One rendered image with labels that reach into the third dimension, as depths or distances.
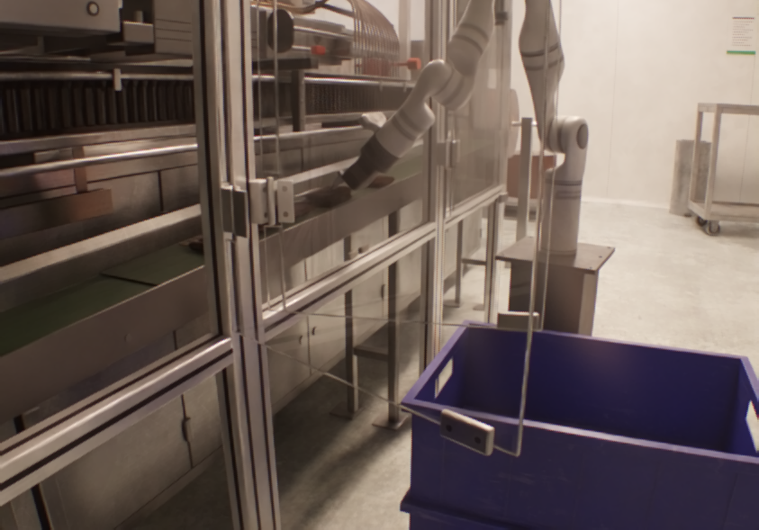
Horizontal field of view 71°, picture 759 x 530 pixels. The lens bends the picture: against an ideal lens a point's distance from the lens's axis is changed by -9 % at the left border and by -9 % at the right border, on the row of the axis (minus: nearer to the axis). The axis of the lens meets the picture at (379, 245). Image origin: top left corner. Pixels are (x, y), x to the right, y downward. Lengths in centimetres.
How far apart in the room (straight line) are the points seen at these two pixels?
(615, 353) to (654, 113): 444
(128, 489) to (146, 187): 58
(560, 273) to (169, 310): 90
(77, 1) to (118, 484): 85
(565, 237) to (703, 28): 438
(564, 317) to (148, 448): 96
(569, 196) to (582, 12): 436
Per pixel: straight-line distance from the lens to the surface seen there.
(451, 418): 56
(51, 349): 72
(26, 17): 81
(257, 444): 94
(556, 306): 142
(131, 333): 79
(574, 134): 138
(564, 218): 141
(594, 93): 561
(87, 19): 86
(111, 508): 123
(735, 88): 565
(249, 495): 97
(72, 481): 114
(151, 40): 94
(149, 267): 93
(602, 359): 129
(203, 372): 79
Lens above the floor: 91
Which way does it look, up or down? 14 degrees down
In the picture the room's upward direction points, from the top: straight up
